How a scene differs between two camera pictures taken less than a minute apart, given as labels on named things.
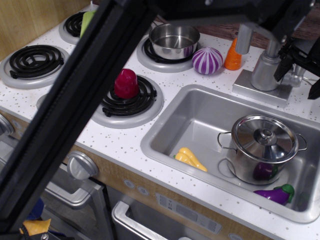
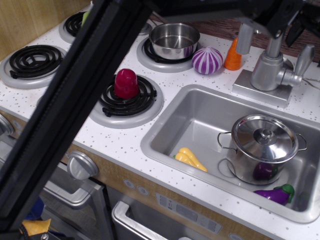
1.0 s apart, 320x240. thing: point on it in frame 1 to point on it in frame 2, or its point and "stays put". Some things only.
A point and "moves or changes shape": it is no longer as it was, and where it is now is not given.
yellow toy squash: (184, 155) stays put
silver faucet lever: (297, 75) moves or changes shape
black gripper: (300, 57) to (309, 18)
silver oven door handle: (79, 197) stays put
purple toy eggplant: (282, 194) stays put
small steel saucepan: (173, 41) stays put
